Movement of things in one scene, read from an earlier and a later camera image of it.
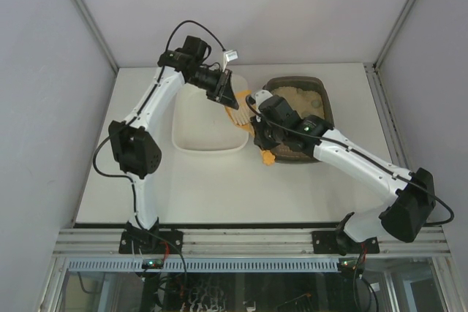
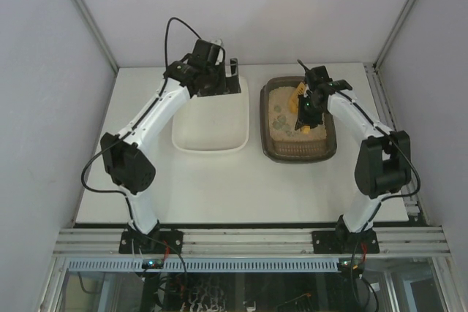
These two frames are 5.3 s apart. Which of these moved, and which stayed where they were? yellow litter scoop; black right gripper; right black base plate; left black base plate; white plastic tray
Moved: black right gripper; yellow litter scoop
Stayed: white plastic tray; right black base plate; left black base plate
